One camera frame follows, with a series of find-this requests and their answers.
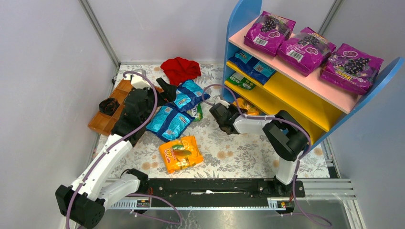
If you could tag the blue yellow pink shelf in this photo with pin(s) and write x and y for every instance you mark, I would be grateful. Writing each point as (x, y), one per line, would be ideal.
(318, 106)

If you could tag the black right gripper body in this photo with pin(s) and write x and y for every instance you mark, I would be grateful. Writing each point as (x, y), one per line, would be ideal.
(219, 113)

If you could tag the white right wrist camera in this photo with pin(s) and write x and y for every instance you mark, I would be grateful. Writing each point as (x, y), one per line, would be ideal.
(219, 100)

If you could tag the purple grape candy bag right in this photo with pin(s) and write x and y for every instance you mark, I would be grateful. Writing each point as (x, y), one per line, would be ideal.
(351, 69)

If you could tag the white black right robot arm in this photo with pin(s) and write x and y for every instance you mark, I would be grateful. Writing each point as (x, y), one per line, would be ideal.
(287, 137)

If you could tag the orange wooden divided tray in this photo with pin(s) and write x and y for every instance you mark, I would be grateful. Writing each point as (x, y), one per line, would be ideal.
(107, 120)

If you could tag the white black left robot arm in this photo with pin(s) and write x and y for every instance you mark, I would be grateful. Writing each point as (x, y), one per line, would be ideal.
(86, 199)

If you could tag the red cloth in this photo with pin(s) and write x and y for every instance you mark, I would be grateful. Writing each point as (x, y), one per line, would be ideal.
(178, 70)

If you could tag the blue candy bag on shelf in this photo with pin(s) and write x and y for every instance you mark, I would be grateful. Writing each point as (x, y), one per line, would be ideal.
(253, 67)

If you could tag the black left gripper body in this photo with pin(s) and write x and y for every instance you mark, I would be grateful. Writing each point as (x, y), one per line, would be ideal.
(156, 91)

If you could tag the green white Fox's candy bag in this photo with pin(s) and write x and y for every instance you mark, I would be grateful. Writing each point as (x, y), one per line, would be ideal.
(196, 112)

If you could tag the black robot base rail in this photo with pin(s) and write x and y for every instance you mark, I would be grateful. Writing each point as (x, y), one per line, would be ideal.
(216, 192)

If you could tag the orange mango candy bag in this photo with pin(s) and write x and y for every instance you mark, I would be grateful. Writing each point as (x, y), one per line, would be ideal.
(247, 107)
(180, 154)

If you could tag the purple grape candy bag middle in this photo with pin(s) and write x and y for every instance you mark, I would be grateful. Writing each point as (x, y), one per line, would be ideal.
(306, 51)

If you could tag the black round object on tray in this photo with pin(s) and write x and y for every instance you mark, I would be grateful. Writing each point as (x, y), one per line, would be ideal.
(108, 106)

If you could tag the purple grape candy bag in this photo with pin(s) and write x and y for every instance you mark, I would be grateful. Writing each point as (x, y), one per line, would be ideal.
(268, 33)
(306, 51)
(351, 69)

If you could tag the purple grape candy bag left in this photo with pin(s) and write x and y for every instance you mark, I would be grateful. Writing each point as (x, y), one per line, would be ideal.
(268, 33)

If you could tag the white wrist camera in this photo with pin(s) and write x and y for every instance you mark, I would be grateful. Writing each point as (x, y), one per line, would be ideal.
(137, 81)
(219, 100)

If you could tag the blue candy bag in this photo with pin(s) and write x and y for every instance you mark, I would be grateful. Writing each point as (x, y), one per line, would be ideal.
(253, 67)
(188, 95)
(169, 123)

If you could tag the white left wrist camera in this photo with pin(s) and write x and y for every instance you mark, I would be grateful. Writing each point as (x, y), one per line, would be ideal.
(137, 81)

